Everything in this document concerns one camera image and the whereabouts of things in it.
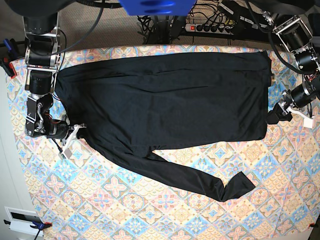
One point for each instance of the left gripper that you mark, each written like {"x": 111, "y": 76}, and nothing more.
{"x": 277, "y": 114}

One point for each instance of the black clamp bottom right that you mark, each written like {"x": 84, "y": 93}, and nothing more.
{"x": 313, "y": 225}

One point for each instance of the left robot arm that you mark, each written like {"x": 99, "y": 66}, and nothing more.
{"x": 297, "y": 39}

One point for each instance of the black t-shirt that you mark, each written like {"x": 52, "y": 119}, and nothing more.
{"x": 134, "y": 106}

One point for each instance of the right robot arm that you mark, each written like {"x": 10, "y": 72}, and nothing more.
{"x": 43, "y": 62}

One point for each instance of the red blue clamp top left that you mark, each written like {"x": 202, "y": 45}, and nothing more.
{"x": 6, "y": 62}

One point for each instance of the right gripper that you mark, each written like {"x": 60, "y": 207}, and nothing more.
{"x": 67, "y": 134}

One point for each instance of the blue clamp bottom left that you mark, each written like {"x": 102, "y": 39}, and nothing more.
{"x": 37, "y": 225}

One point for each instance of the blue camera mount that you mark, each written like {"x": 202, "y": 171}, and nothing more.
{"x": 157, "y": 7}

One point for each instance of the white power strip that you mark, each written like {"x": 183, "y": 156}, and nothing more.
{"x": 213, "y": 29}

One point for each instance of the white wall vent box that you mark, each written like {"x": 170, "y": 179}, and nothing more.
{"x": 22, "y": 215}

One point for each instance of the patterned colourful tablecloth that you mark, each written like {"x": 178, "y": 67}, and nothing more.
{"x": 88, "y": 197}

